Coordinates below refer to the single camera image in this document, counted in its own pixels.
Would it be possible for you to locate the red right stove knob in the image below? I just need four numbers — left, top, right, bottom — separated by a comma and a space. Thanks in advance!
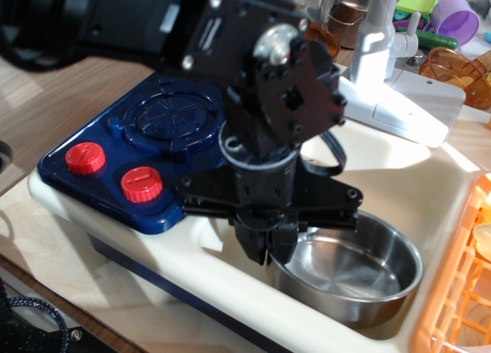
120, 167, 163, 203

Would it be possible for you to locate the amber transparent cup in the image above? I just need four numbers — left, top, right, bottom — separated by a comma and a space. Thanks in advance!
418, 47, 490, 110

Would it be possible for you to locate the red stove knob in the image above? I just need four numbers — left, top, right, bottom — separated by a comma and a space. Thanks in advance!
120, 167, 163, 203
65, 142, 107, 175

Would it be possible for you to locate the pale yellow plate in rack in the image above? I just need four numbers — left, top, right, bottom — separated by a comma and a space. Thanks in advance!
473, 223, 491, 262

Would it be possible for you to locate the blue toy stove top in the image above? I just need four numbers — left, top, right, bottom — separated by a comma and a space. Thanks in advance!
38, 73, 226, 235

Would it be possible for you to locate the orange plastic dish rack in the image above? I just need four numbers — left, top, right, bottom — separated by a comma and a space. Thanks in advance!
410, 174, 490, 352

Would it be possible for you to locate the green plastic toy vegetable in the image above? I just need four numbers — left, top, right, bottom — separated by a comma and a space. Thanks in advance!
407, 29, 459, 51

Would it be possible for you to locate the white toy faucet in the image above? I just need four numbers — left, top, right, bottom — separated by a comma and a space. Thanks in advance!
339, 0, 466, 148

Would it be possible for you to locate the round steel pan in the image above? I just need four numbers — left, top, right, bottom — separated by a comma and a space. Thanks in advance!
266, 211, 423, 329

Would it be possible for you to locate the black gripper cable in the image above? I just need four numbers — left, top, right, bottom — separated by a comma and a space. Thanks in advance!
302, 130, 346, 177

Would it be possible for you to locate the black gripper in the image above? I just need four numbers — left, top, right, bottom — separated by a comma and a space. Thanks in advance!
176, 150, 363, 265

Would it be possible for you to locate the purple plastic cup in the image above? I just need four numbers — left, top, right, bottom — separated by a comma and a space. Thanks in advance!
424, 0, 481, 46

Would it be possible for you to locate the steel pot with handle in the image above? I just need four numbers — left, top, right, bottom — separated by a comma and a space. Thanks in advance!
319, 0, 369, 50

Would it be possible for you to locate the cream toy sink unit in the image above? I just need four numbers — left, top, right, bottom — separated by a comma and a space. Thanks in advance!
28, 107, 490, 352

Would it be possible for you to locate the red left stove knob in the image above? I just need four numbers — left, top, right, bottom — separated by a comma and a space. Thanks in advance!
65, 142, 107, 175

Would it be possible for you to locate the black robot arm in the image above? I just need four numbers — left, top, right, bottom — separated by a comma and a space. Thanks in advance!
1, 0, 363, 263

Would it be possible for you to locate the black braided cable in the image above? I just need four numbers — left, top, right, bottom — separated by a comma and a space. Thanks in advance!
0, 279, 84, 353

